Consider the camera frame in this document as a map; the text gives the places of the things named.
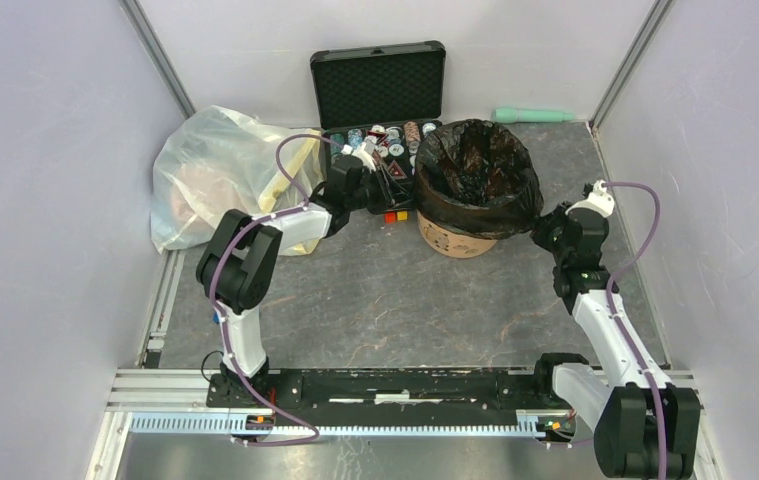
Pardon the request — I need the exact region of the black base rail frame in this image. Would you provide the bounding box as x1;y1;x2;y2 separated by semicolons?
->
87;366;705;442

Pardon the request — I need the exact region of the black poker chip case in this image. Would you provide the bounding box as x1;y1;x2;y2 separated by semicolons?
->
310;40;446;181

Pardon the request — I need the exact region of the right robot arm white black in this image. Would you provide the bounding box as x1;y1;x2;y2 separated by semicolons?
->
531;203;701;479

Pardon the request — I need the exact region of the orange capybara trash bin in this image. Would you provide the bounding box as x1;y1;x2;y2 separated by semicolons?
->
417;212;497;259

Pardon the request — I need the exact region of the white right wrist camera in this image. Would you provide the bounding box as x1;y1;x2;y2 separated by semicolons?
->
566;180;615;218

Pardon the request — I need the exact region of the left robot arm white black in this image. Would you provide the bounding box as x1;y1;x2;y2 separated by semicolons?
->
196;155;413;408

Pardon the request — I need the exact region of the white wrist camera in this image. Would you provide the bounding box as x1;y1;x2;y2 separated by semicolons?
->
566;180;615;218
337;141;378;173

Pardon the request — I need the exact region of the black trash bag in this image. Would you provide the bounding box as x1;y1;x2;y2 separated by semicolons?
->
413;119;544;240

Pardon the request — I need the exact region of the translucent yellowish plastic bag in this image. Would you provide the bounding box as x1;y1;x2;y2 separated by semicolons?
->
150;106;322;252

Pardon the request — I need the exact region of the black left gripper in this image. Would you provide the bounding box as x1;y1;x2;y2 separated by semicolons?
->
347;165;415;216

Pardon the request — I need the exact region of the brown poker chip stack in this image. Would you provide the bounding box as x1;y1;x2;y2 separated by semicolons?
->
403;121;421;154

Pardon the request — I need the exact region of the mint green handle tool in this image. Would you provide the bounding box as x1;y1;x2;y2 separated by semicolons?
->
491;107;575;124

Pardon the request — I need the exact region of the red triangle dealer button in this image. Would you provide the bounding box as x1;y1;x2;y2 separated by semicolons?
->
387;161;407;180

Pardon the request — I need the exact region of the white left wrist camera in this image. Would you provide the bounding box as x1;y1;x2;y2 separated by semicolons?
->
337;141;378;173

